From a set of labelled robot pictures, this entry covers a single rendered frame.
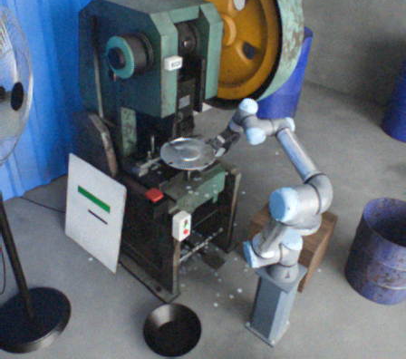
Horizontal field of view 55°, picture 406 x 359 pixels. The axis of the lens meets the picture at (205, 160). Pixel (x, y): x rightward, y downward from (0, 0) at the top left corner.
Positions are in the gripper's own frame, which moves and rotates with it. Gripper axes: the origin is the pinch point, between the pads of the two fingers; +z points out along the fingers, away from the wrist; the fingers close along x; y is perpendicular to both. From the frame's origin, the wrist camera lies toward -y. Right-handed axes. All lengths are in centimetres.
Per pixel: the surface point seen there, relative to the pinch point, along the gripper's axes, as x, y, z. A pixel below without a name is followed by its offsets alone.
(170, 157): 16.8, -7.4, 16.9
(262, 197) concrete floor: -25, 87, 84
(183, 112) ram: 26.2, 1.6, -3.3
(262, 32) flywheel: 26, 38, -44
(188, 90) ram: 30.7, 4.9, -13.6
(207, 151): 7.2, 10.1, 12.6
